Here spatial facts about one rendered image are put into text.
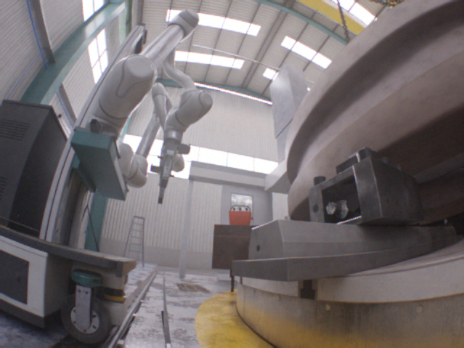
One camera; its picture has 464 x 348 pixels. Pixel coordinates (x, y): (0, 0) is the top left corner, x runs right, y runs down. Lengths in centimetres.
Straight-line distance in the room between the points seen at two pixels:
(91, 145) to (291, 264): 69
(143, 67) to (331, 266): 76
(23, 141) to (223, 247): 153
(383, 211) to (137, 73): 87
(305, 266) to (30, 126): 106
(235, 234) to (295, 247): 128
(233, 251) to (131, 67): 149
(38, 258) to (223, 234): 142
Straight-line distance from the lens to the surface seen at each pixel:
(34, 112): 105
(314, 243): 57
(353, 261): 59
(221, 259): 177
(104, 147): 77
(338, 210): 86
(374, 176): 75
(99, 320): 79
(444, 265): 48
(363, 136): 128
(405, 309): 54
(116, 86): 72
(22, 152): 96
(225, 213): 497
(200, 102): 87
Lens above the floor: 34
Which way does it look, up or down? 25 degrees up
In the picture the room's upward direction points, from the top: 2 degrees clockwise
